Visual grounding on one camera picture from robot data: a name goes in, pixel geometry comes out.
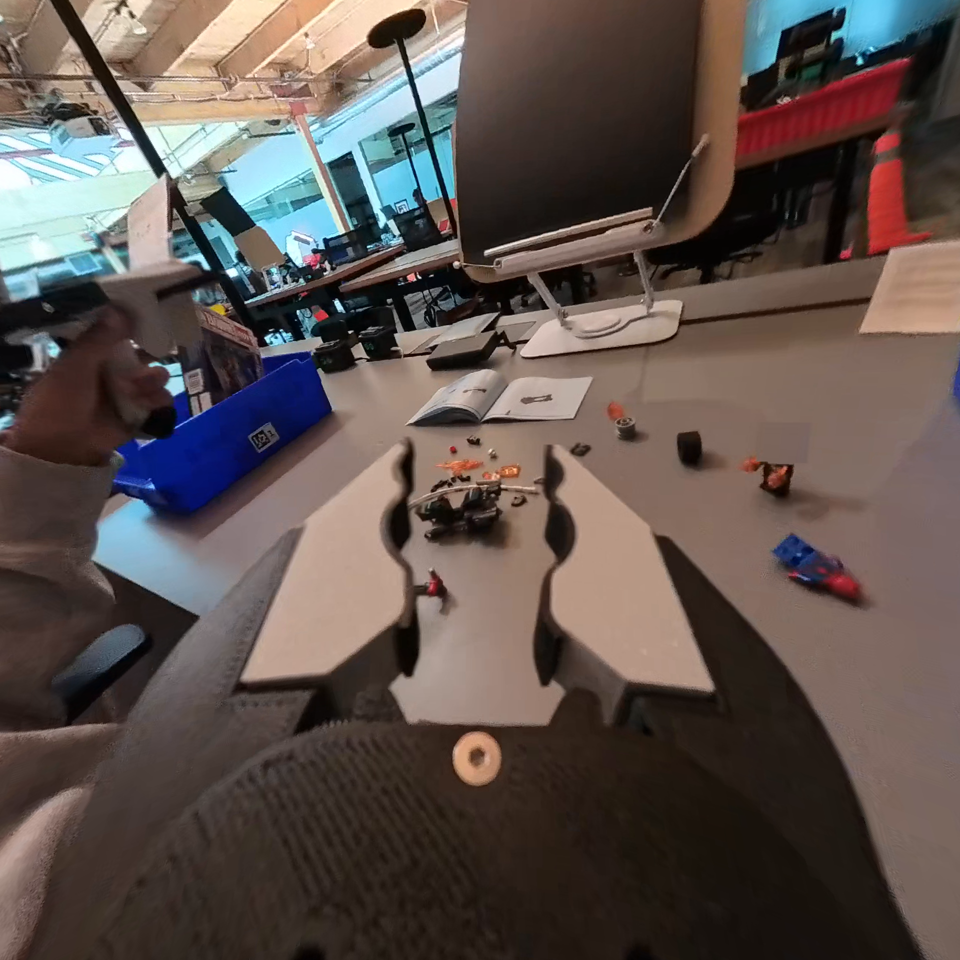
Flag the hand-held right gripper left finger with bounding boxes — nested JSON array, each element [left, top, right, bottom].
[[238, 438, 420, 691]]

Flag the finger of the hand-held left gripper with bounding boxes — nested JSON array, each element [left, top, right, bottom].
[[96, 258, 226, 360]]

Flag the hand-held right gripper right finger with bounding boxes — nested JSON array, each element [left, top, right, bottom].
[[537, 442, 717, 699]]

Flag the lego set box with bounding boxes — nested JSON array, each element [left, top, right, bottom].
[[180, 303, 265, 417]]

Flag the black lego motorcycle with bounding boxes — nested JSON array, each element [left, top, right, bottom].
[[411, 483, 505, 543]]

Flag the blue plastic bin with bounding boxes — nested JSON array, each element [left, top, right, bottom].
[[112, 352, 333, 516]]

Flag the scattered small lego pieces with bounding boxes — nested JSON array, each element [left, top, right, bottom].
[[433, 431, 526, 485]]

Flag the orange and black lego figure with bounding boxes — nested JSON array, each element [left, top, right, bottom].
[[742, 456, 796, 496]]

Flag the blue and red lego figure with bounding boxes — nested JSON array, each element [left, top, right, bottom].
[[772, 534, 864, 605]]

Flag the lego instruction booklet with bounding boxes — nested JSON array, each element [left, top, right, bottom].
[[407, 369, 594, 427]]

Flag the person's left hand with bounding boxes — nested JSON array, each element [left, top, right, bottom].
[[15, 307, 174, 466]]

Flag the cardboard panel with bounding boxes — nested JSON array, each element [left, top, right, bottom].
[[126, 176, 189, 267]]

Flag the black floor lamp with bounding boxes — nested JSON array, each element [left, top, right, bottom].
[[367, 9, 460, 237], [46, 0, 260, 342]]

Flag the wooden workbench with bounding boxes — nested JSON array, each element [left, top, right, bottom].
[[243, 238, 466, 335]]

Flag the black chair armrest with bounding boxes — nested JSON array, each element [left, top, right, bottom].
[[51, 624, 151, 725]]

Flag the black power hub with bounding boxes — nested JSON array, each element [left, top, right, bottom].
[[426, 331, 502, 371]]

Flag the person's grey sweatshirt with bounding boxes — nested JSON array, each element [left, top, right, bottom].
[[0, 720, 159, 960]]

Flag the white paper sheet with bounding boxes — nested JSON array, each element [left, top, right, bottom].
[[858, 240, 960, 336]]

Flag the orange traffic cone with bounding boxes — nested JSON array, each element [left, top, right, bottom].
[[866, 127, 931, 256]]

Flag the red plastic bin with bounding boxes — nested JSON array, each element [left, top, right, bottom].
[[737, 58, 915, 170]]

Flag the white laptop cable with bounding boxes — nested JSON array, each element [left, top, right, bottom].
[[652, 133, 712, 230]]

